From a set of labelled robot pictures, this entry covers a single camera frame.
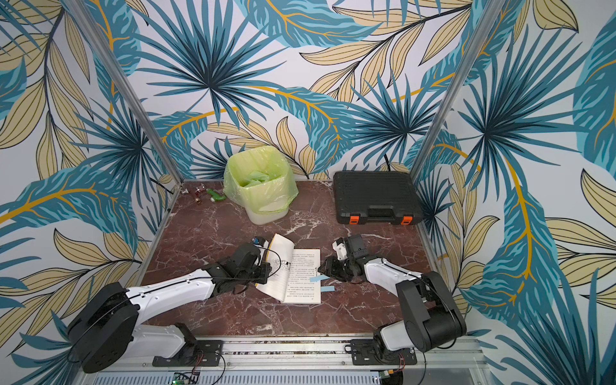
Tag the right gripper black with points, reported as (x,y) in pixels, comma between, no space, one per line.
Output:
(332,269)

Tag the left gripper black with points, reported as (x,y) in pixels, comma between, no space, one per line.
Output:
(265,269)

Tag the yellow cover book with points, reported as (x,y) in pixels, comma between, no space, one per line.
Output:
(294,270)

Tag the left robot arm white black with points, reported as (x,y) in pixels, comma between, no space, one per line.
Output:
(114,324)

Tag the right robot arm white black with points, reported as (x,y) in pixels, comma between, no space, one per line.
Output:
(431,318)

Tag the green small bottle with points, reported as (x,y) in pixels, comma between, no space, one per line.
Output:
(215,196)

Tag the black plastic tool case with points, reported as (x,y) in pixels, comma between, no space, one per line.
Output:
(363,197)

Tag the white bin green bag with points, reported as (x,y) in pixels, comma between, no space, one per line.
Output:
(261,181)

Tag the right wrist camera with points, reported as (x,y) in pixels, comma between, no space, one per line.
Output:
(339,246)

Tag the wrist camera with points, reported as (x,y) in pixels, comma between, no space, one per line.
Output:
(339,246)
(260,242)

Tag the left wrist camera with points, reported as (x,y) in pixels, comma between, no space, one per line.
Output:
(260,242)

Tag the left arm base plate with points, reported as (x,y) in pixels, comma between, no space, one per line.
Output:
(202,353)

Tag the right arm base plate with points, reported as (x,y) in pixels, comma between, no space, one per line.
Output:
(370,352)

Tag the aluminium front rail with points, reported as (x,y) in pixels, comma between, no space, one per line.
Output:
(321,359)

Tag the right aluminium frame post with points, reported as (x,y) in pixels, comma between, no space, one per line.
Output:
(480,34)

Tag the aluminium frame post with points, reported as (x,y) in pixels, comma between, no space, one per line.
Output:
(95,36)
(480,34)

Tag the left aluminium frame post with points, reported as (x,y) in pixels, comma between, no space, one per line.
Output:
(95,36)

